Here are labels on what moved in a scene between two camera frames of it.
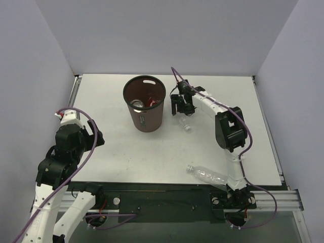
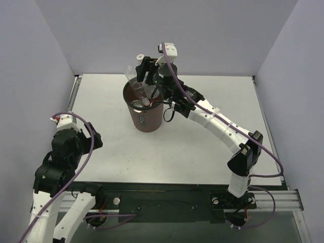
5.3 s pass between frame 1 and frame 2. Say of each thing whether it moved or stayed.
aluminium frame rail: stayed
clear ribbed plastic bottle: moved
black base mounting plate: stayed
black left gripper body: stayed
